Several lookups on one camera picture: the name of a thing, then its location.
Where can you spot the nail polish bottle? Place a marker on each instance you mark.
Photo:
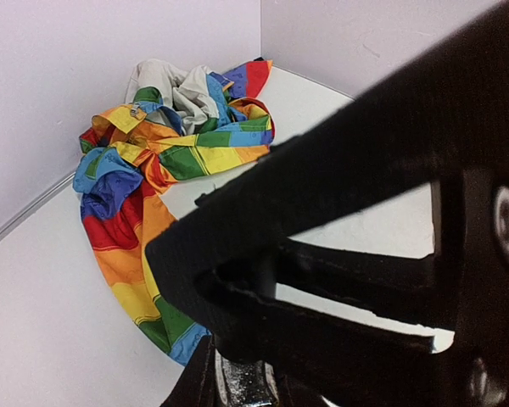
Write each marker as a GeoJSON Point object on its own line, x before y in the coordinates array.
{"type": "Point", "coordinates": [244, 384]}

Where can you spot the black nail polish brush cap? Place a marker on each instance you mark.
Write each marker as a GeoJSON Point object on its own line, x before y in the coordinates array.
{"type": "Point", "coordinates": [263, 273]}

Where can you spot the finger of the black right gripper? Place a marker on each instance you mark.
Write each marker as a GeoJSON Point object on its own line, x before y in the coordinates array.
{"type": "Point", "coordinates": [405, 131]}
{"type": "Point", "coordinates": [345, 361]}

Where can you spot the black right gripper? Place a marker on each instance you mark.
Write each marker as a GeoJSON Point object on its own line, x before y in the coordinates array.
{"type": "Point", "coordinates": [483, 212]}

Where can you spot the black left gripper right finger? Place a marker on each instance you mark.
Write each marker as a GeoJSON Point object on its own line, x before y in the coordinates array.
{"type": "Point", "coordinates": [292, 393]}

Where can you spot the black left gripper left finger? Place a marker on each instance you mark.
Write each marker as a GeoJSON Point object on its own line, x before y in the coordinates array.
{"type": "Point", "coordinates": [196, 385]}

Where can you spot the rainbow striped jacket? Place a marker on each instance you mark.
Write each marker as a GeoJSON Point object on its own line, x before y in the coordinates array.
{"type": "Point", "coordinates": [175, 125]}

